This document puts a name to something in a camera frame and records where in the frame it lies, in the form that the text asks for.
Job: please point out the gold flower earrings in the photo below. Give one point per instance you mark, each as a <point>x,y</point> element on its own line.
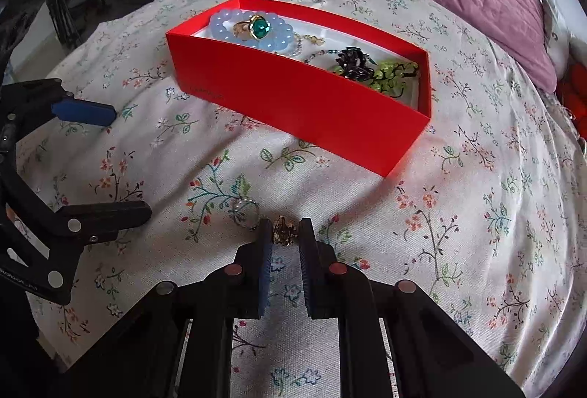
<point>313,39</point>

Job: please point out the gold ring green stone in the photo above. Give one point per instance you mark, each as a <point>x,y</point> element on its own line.
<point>257,27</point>

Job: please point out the floral bed sheet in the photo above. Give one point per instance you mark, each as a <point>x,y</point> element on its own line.
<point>487,214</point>

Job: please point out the white patterned pillow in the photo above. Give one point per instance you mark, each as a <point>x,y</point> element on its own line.
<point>562,46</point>

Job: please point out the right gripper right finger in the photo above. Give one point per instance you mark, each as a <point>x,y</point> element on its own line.
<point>394,340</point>

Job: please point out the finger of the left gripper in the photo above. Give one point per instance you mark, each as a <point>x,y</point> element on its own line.
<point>97,223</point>
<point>85,112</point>

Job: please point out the red knotted cushion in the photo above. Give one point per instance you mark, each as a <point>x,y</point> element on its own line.
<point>572,93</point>

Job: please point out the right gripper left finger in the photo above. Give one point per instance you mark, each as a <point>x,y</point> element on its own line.
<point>176,341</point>

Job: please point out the red cardboard box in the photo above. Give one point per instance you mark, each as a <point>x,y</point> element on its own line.
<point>336,114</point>

